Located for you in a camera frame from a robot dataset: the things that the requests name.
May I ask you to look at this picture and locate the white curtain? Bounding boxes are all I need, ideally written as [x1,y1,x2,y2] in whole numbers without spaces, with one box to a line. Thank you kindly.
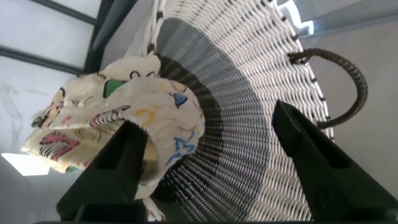
[292,0,398,32]

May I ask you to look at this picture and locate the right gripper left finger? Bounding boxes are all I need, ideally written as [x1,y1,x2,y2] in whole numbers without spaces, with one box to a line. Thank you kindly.
[57,120,149,222]

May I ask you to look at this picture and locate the cream printed garment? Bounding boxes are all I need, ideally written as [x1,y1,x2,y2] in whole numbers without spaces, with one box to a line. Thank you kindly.
[21,54,206,200]

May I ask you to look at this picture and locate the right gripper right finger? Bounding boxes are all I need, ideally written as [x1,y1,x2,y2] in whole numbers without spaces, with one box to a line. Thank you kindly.
[272,99,398,222]

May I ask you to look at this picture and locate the white laundry basket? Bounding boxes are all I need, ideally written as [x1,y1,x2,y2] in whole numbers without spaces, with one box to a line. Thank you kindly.
[124,0,369,222]

